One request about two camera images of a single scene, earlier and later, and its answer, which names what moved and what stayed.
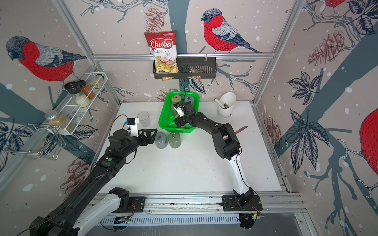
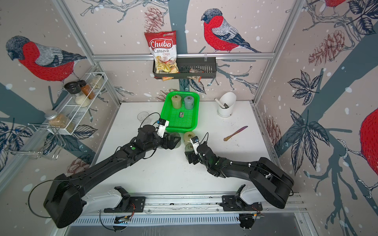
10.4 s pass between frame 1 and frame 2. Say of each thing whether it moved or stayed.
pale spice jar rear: stayed
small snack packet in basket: stayed
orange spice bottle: stayed
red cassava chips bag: stayed
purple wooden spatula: stayed
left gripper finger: moved
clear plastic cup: stayed
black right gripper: moved
